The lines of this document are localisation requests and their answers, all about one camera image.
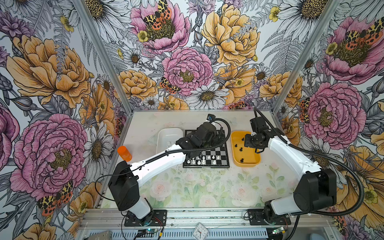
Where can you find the orange pill bottle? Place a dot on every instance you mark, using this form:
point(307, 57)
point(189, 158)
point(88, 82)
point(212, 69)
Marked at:
point(124, 153)

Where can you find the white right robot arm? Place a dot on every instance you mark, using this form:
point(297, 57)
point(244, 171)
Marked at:
point(316, 189)

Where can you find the white plastic tub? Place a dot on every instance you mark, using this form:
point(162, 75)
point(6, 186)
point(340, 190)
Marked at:
point(168, 137)

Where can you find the yellow plastic tub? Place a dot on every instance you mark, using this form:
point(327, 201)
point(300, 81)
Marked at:
point(243, 157)

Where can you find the black white chessboard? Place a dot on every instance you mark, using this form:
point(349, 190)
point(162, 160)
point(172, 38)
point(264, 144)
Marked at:
point(216, 158)

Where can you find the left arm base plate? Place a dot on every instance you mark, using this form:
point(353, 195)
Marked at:
point(156, 218)

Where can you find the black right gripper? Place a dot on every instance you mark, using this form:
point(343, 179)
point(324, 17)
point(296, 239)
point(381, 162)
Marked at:
point(247, 143)

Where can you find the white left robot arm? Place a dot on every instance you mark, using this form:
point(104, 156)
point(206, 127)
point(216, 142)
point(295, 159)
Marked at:
point(126, 179)

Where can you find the white analog clock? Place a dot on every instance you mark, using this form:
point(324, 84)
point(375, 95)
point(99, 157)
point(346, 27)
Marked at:
point(200, 232)

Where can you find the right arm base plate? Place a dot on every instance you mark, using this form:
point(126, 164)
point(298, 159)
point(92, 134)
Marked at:
point(259, 217)

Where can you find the aluminium front rail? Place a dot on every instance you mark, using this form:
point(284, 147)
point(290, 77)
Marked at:
point(176, 218)

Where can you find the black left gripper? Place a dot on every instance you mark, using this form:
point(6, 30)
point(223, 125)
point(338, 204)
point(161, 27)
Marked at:
point(215, 137)

